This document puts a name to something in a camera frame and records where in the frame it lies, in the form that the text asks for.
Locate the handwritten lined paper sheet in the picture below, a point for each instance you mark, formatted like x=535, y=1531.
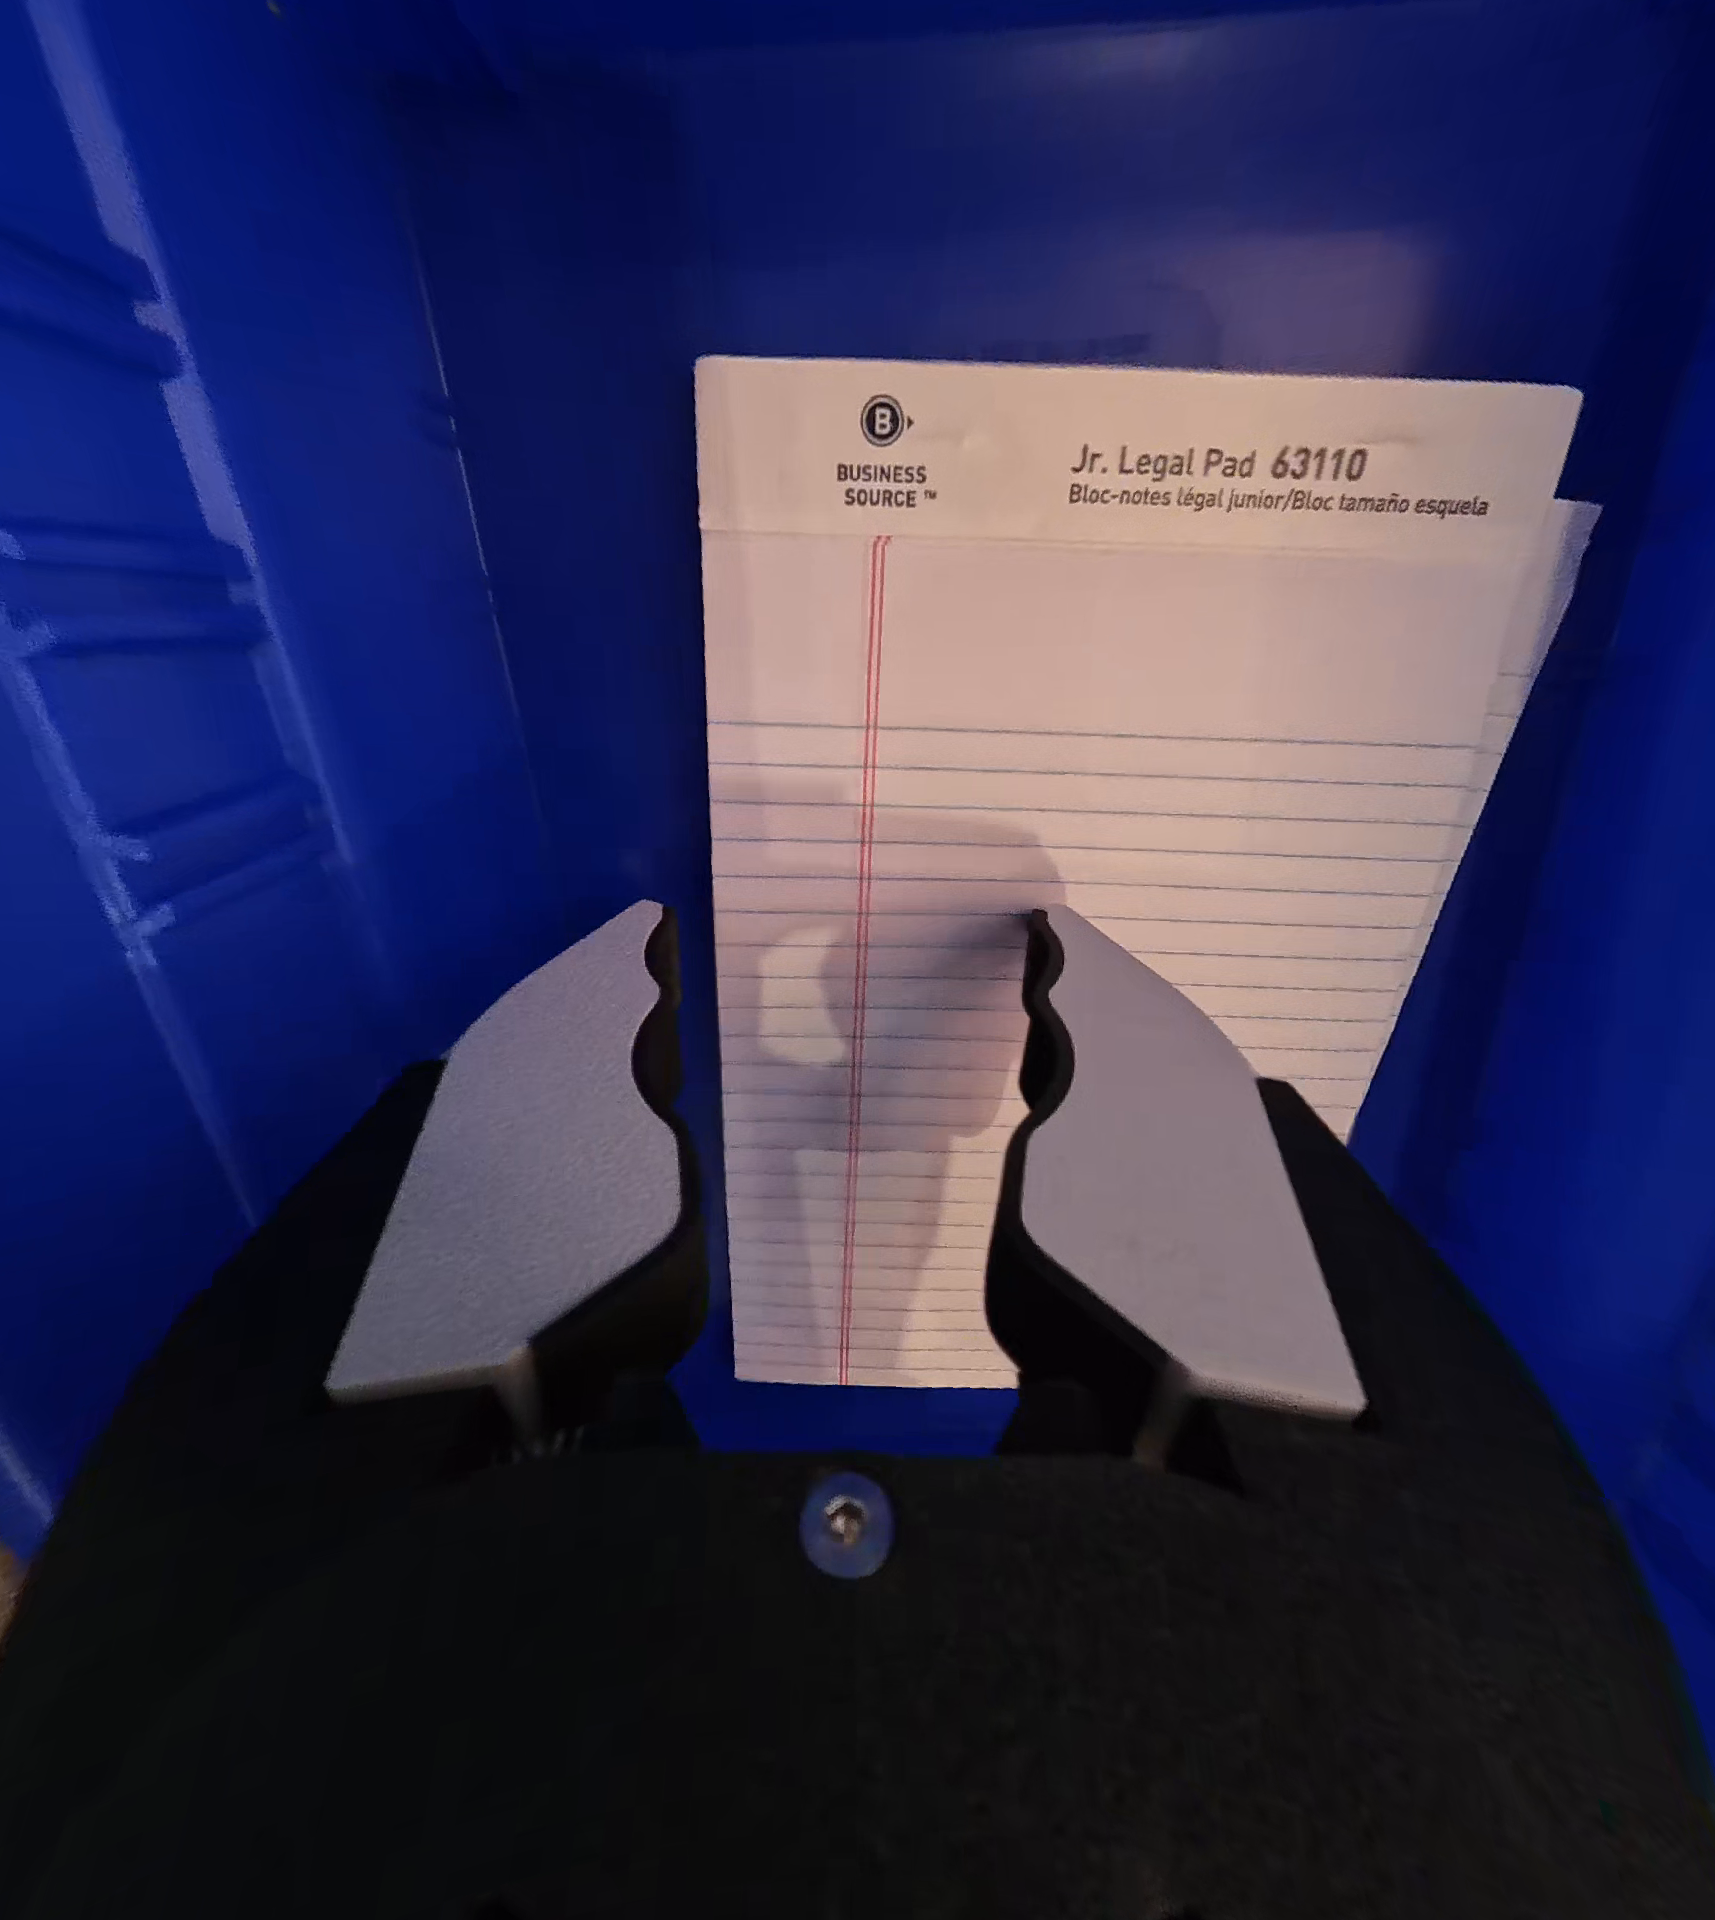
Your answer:
x=1556, y=601

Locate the blue plastic bin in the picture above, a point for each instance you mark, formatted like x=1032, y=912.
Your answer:
x=273, y=451

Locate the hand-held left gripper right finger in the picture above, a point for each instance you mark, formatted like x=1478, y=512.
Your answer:
x=1172, y=1214

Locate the white lined legal notepad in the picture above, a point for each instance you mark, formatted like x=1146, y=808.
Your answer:
x=1172, y=675

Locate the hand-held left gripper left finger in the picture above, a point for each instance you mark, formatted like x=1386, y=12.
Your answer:
x=529, y=1201

